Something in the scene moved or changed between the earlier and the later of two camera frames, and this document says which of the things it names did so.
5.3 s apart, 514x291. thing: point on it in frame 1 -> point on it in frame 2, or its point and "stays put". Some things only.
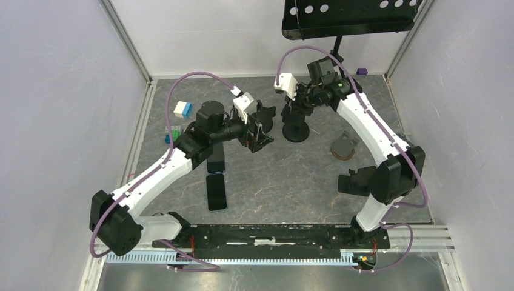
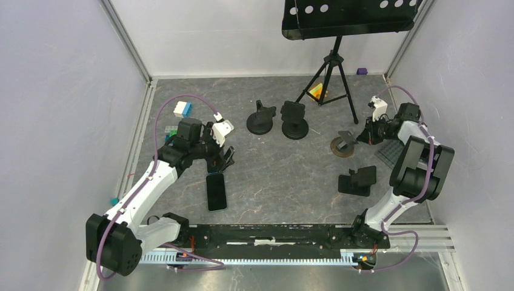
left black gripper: [245, 139] -> [219, 163]
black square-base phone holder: [359, 183] stays put
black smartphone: [257, 139] -> [292, 111]
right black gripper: [296, 106] -> [367, 136]
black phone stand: [295, 129] stays put
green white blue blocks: [175, 131] stays put
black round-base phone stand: [264, 116] stays put
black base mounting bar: [281, 236] stays put
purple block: [362, 71] stays put
